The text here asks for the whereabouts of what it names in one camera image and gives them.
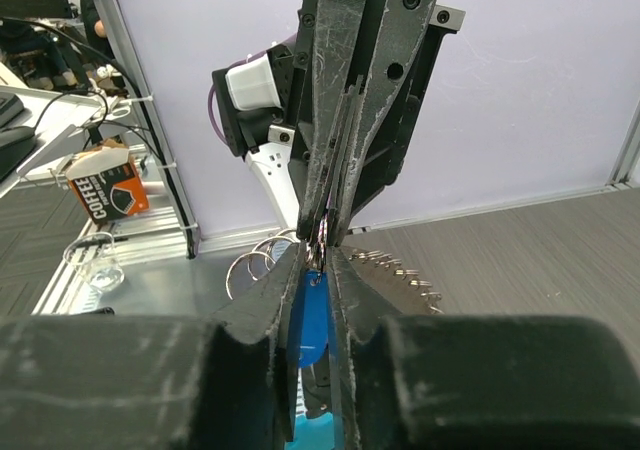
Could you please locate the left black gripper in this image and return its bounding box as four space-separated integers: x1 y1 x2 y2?
292 0 464 246

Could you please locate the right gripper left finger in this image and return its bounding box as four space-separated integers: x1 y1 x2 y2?
1 244 306 449

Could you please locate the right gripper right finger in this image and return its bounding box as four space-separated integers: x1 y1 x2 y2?
326 249 639 449

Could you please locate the silver key with blue tag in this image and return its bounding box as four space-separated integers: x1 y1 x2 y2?
298 270 329 369

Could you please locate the large silver keyring with keys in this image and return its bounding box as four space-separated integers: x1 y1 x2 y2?
225 214 445 450

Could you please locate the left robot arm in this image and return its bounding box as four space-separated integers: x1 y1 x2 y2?
209 0 465 246

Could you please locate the clear glass beaker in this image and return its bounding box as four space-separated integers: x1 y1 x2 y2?
63 232 125 294

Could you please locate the orange coffee filter box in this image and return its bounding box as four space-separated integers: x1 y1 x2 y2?
64 139 150 225

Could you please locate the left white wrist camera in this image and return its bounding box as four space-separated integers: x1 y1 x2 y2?
225 54 281 111

